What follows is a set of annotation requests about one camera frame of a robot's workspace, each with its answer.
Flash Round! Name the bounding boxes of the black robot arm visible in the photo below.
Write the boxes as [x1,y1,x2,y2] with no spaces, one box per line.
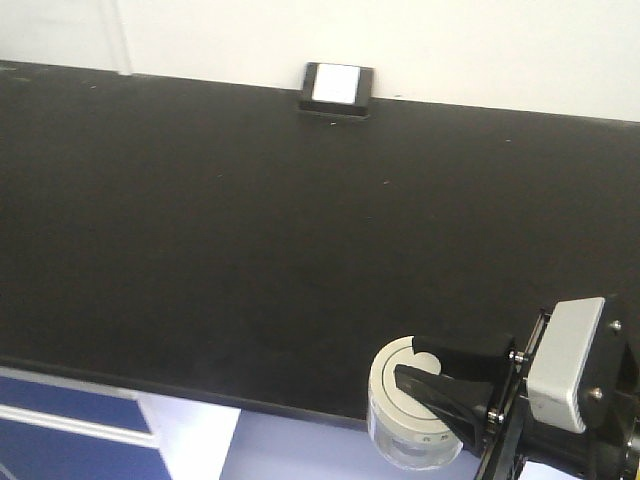
[392,297,639,479]

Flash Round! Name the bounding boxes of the blue lab bench cabinet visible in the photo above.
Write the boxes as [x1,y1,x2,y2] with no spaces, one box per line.
[1,375,476,479]

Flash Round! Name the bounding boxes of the black bench power socket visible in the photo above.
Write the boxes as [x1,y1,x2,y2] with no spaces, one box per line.
[297,62,375,119]

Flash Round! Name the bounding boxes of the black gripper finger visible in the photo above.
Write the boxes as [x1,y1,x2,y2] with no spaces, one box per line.
[412,334,515,383]
[394,364,494,456]

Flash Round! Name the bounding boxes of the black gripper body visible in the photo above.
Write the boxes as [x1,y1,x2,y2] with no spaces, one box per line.
[474,309,555,479]

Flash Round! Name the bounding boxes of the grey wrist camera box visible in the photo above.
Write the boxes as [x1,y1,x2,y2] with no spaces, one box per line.
[526,296,624,434]

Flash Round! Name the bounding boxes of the glass jar with white lid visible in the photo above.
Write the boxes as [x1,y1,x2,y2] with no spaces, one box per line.
[367,336,463,471]

